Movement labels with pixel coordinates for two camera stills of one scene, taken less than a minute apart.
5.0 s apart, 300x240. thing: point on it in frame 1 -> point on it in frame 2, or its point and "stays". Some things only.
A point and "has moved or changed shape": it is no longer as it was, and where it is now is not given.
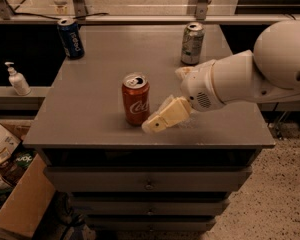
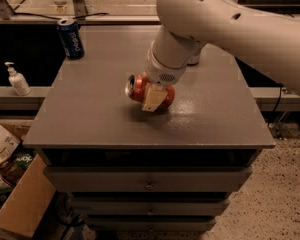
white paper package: x=2 y=144 stays
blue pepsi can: x=71 y=37 stays
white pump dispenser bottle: x=18 y=81 stays
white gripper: x=197 y=88 -> x=159 y=71
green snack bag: x=23 y=160 stays
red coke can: x=136 y=97 has moved or changed shape
